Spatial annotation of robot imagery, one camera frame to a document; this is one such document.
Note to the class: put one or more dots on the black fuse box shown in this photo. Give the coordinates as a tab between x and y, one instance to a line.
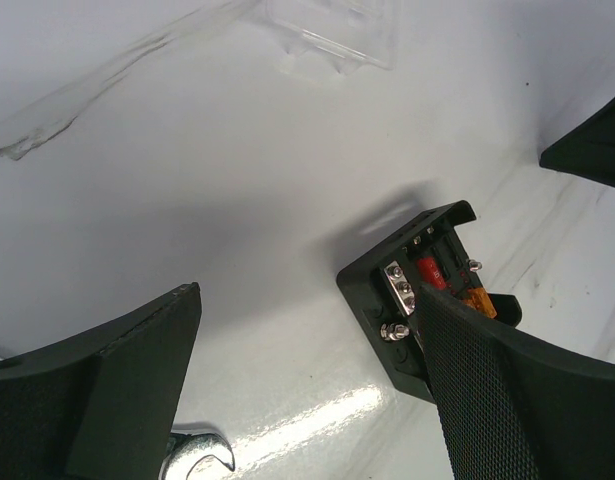
381	287

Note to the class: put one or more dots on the silver combination wrench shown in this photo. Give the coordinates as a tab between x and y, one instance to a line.
187	448

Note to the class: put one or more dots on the clear fuse box cover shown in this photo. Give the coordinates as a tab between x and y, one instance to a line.
353	32

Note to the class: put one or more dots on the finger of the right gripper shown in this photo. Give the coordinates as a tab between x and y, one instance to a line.
588	151

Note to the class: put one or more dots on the red blade fuse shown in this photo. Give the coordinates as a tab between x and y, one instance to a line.
430	272

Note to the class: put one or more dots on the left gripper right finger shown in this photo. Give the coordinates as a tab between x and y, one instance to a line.
512	406

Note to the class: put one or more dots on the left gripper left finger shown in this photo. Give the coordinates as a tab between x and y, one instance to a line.
99	404

